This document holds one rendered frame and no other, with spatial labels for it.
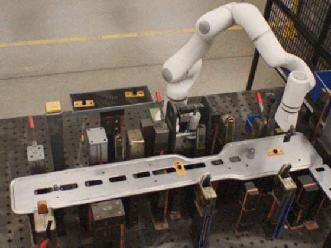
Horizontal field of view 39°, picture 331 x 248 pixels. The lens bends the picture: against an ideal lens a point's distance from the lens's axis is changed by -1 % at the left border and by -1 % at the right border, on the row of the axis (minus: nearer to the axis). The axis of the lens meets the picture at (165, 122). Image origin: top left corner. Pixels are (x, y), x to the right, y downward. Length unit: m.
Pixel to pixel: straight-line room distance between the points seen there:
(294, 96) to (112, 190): 0.84
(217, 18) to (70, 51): 2.72
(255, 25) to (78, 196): 0.99
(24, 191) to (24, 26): 3.22
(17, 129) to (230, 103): 1.27
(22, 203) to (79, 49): 2.86
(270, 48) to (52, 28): 3.33
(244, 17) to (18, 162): 1.35
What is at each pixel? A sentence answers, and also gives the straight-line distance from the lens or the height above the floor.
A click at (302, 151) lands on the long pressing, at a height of 1.00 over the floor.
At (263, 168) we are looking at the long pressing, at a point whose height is 1.00.
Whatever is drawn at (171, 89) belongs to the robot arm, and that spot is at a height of 1.03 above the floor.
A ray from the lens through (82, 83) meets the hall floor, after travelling 4.16.
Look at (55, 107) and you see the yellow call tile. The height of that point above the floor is 1.16.
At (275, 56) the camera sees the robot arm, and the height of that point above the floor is 1.48.
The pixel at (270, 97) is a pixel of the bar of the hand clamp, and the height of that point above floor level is 1.21.
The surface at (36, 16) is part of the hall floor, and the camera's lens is 5.19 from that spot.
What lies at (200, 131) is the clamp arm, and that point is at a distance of 2.12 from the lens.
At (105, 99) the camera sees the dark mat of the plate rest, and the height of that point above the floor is 1.16.
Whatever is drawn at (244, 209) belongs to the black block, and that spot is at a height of 0.88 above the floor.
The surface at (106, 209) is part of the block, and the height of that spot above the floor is 1.03.
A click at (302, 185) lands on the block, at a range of 2.16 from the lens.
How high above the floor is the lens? 2.48
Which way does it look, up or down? 41 degrees down
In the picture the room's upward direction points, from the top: 6 degrees clockwise
